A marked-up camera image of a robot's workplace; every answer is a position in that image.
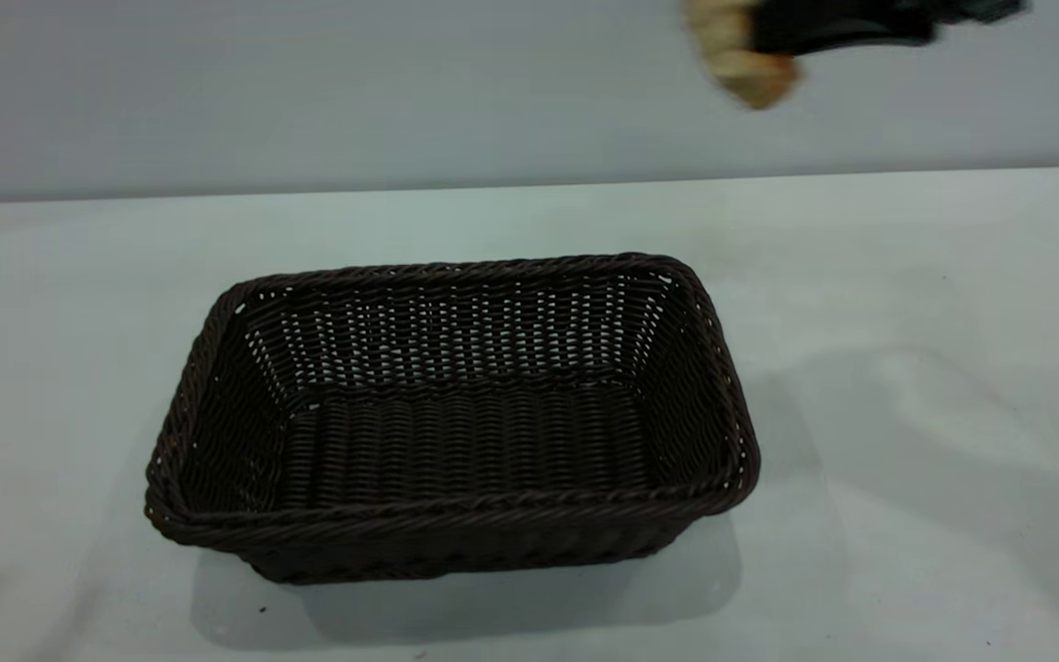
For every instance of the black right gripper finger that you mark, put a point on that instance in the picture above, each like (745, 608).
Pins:
(842, 28)

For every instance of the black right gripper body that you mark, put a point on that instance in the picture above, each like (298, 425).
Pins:
(980, 9)

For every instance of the striped orange bread roll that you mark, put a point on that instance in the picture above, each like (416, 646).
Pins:
(741, 51)

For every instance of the dark brown wicker basket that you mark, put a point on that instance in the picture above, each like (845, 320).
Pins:
(456, 423)

